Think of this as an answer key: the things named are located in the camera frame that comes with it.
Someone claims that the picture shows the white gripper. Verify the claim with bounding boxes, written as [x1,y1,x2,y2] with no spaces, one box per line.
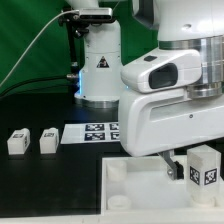
[118,88,224,180]

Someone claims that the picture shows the white square table top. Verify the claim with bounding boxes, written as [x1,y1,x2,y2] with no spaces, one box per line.
[101,156,224,224]

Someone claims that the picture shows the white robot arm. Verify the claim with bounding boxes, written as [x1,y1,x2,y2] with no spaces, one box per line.
[80,0,224,157]

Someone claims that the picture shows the white sheet with markers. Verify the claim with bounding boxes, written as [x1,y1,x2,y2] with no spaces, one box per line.
[61,122,119,144]

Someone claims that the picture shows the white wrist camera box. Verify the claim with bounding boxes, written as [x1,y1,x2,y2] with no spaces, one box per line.
[121,48,202,93]

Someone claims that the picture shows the black cable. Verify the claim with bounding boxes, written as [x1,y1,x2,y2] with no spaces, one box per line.
[0,74,80,100]

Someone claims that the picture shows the black camera stand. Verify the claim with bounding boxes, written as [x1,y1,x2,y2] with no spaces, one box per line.
[58,13,88,79]

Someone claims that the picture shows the grey camera on stand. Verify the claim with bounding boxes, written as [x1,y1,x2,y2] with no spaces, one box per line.
[79,8,113,22]

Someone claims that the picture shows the white cable left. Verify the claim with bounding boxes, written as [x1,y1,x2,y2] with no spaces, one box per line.
[0,9,80,89]

